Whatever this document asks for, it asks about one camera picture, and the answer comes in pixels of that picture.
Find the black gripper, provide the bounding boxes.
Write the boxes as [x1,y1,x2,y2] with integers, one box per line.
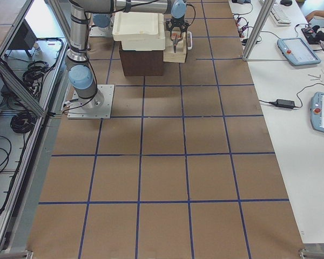
[166,17,190,40]

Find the orange grey scissors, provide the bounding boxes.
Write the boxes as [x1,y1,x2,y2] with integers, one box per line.
[172,32,182,53]

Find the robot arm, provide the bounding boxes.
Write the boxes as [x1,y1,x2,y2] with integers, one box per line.
[66,1,188,106]

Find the cream plastic tray lid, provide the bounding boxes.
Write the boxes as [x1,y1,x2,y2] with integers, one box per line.
[112,12,166,51]

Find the dark brown cabinet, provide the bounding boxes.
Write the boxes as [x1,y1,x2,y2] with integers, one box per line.
[119,43,164,77]

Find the white keyboard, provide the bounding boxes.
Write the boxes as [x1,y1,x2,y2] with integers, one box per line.
[270,4,291,26]

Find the blue teach pendant upper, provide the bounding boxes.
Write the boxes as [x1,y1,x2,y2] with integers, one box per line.
[277,38,321,66]

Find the blue teach pendant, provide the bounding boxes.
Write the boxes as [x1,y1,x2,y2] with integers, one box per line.
[277,38,321,66]
[310,92,324,132]

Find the black power adapter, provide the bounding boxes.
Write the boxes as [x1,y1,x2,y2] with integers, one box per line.
[275,99,295,109]

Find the blue teach pendant lower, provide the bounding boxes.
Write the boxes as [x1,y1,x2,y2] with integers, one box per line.
[310,92,324,132]

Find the wooden drawer with white handle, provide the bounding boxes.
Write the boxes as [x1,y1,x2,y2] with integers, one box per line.
[163,21,193,63]

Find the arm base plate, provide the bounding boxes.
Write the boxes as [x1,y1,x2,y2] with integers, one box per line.
[66,85,114,119]
[90,26,113,38]

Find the aluminium frame post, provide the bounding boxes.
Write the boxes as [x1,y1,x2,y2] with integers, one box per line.
[242,0,274,62]

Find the coiled black cables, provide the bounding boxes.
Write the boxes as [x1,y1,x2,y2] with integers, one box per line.
[10,112,36,135]

